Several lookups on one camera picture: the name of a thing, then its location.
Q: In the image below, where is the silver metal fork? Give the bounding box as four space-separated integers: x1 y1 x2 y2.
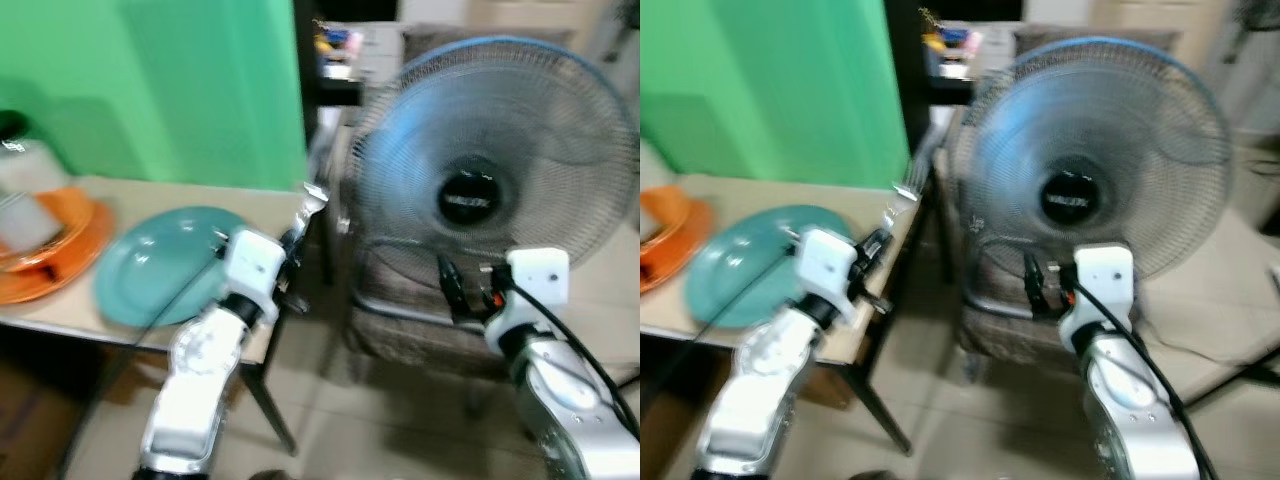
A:
292 182 331 241
878 182 921 241

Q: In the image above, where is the teal plate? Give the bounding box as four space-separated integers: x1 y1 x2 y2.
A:
93 205 252 329
684 204 853 330

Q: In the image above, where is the black metal table leg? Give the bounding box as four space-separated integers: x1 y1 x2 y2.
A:
843 362 914 457
238 360 299 457

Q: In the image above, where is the blue bladed electric fan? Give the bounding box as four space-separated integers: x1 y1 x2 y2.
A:
948 37 1234 284
348 37 641 293

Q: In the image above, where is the large orange plate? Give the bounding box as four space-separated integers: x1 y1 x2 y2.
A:
0 200 117 305
640 196 717 295

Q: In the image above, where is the dark wooden shelf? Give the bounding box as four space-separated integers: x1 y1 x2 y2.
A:
884 0 979 105
293 0 367 107

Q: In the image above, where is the colourful shelf clutter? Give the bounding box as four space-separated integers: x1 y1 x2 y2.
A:
920 8 985 81
312 20 363 83

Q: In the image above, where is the small orange plate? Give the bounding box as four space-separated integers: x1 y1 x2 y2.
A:
0 187 97 273
640 185 693 251

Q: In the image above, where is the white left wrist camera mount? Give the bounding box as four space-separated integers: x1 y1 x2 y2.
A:
796 227 861 323
221 228 289 312

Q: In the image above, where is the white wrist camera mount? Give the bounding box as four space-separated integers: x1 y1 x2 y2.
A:
796 227 861 323
221 228 289 312
1062 244 1137 339
492 247 572 347

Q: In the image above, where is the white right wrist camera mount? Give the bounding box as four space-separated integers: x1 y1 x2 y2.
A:
1062 244 1137 339
492 247 572 347

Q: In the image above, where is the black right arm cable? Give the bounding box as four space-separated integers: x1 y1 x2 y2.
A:
508 282 641 439
1070 285 1221 480

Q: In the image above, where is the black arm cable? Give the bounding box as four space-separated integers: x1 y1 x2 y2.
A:
58 250 233 473
508 282 641 439
688 248 807 346
1070 285 1221 480

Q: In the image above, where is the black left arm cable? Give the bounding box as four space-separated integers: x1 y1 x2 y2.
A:
58 250 233 473
688 248 807 346

